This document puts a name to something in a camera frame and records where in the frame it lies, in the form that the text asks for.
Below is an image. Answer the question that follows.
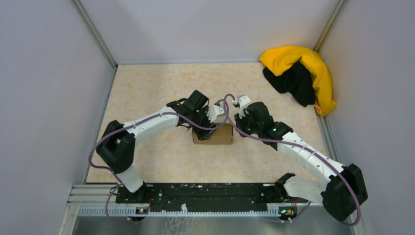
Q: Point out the black cloth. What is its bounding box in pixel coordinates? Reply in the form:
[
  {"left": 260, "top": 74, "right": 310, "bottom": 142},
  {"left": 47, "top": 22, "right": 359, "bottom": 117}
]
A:
[{"left": 263, "top": 61, "right": 316, "bottom": 107}]

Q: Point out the right corner aluminium post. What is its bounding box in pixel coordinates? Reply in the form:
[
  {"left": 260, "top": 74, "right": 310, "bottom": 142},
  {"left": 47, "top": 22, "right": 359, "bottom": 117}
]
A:
[{"left": 313, "top": 0, "right": 349, "bottom": 53}]

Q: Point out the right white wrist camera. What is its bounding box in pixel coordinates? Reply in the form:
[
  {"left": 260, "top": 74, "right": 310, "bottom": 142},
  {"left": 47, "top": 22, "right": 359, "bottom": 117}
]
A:
[{"left": 232, "top": 95, "right": 252, "bottom": 110}]

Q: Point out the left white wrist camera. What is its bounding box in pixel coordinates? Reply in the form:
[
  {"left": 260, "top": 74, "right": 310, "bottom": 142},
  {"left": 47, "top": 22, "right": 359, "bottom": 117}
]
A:
[{"left": 207, "top": 104, "right": 225, "bottom": 123}]

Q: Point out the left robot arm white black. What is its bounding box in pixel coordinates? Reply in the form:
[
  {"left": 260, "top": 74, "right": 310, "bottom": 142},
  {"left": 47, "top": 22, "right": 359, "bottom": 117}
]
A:
[{"left": 95, "top": 90, "right": 224, "bottom": 203}]

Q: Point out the brown cardboard box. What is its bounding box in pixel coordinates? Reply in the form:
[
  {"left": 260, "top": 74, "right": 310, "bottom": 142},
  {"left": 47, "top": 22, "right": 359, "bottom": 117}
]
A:
[{"left": 192, "top": 123, "right": 233, "bottom": 145}]

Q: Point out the yellow cloth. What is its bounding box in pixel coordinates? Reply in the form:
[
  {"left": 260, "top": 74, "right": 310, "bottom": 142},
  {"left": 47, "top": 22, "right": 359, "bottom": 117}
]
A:
[{"left": 259, "top": 46, "right": 337, "bottom": 117}]

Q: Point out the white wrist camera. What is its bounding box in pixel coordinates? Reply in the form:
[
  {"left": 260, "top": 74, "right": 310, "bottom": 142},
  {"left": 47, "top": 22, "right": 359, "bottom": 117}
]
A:
[
  {"left": 232, "top": 95, "right": 252, "bottom": 110},
  {"left": 207, "top": 104, "right": 225, "bottom": 123}
]

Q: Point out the aluminium front rail frame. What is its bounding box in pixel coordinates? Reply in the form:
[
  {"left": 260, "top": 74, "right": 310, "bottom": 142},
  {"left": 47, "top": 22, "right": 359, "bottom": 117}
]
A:
[{"left": 59, "top": 183, "right": 373, "bottom": 235}]

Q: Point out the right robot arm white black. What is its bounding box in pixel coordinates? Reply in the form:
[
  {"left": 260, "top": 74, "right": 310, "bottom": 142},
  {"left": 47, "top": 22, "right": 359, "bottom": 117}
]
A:
[{"left": 232, "top": 101, "right": 368, "bottom": 222}]

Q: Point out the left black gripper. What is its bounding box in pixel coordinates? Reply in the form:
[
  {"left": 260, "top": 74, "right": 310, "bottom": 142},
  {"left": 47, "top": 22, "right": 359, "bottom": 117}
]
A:
[{"left": 190, "top": 105, "right": 219, "bottom": 141}]

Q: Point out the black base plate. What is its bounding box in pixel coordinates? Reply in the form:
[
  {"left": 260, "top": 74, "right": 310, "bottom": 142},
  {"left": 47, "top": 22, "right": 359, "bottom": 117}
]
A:
[{"left": 115, "top": 183, "right": 304, "bottom": 212}]

